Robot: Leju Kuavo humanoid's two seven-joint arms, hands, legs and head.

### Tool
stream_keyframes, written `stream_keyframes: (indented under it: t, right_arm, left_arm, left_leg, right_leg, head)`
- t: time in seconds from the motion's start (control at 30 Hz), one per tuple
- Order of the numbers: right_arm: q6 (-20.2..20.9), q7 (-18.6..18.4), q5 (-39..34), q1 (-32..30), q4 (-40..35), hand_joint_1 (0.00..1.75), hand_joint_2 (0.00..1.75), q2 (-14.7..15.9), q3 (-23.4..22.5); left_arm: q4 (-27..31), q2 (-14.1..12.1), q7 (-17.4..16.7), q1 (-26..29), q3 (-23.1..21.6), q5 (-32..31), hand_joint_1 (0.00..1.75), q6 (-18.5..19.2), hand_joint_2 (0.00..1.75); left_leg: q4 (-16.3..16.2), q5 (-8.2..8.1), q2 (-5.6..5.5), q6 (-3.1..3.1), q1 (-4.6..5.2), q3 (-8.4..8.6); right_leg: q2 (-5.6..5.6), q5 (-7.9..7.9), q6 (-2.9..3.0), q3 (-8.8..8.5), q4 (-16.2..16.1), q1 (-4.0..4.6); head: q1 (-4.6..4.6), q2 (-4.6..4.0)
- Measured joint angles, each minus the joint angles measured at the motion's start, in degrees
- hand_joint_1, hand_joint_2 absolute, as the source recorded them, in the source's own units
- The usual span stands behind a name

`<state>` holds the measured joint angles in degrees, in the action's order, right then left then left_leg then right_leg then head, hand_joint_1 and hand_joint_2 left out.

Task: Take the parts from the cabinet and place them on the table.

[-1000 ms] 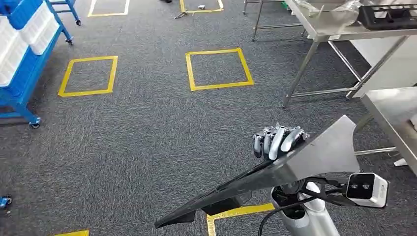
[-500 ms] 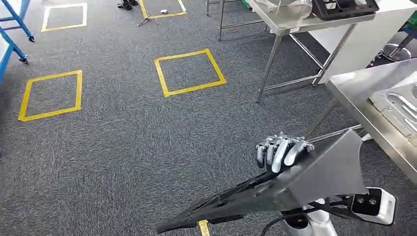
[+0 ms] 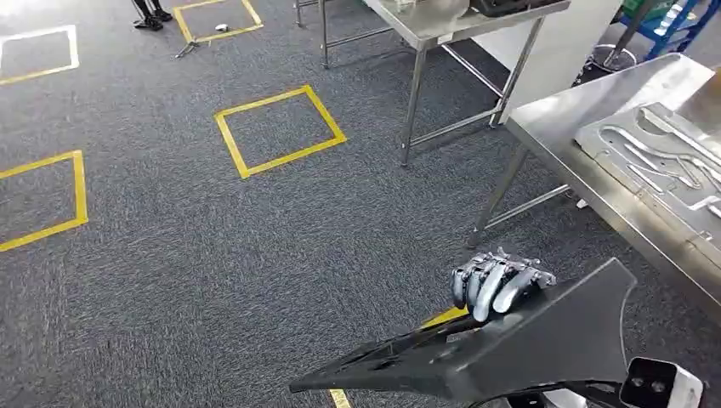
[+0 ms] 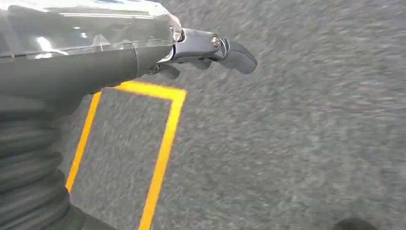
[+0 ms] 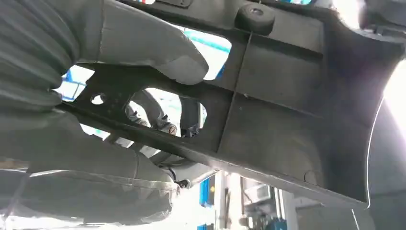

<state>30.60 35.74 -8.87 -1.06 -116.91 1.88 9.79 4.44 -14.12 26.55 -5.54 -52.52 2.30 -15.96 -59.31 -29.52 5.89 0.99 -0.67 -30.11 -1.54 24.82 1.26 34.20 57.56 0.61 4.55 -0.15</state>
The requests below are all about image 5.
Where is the ribbed grey right arm sleeve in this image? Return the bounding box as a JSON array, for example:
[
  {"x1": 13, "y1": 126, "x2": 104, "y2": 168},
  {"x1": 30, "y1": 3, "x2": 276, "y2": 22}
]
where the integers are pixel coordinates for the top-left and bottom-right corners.
[{"x1": 0, "y1": 0, "x2": 104, "y2": 112}]

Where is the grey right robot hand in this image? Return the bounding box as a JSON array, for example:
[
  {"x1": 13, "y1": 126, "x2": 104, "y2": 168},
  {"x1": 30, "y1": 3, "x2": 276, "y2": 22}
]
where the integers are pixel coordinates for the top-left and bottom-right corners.
[{"x1": 0, "y1": 0, "x2": 219, "y2": 226}]

